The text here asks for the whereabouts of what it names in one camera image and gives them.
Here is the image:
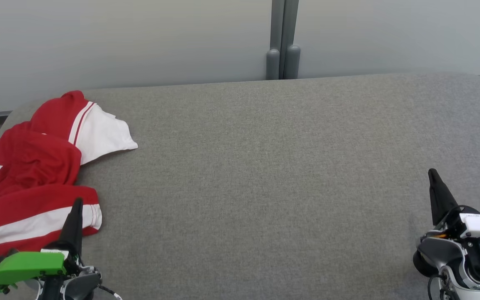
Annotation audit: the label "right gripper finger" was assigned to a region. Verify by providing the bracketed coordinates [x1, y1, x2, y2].
[427, 168, 460, 226]

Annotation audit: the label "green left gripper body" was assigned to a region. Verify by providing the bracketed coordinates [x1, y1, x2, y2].
[0, 240, 84, 293]

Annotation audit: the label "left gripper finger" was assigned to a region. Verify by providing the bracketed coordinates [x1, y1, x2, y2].
[58, 198, 84, 247]

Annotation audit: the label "red shorts with white stripe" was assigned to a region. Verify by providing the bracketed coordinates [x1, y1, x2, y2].
[0, 129, 102, 255]

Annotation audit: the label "red white sports jersey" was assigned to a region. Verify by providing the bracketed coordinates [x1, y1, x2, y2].
[0, 90, 138, 196]

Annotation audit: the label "grey partition post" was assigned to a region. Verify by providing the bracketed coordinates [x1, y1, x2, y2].
[266, 0, 284, 80]
[282, 0, 301, 80]

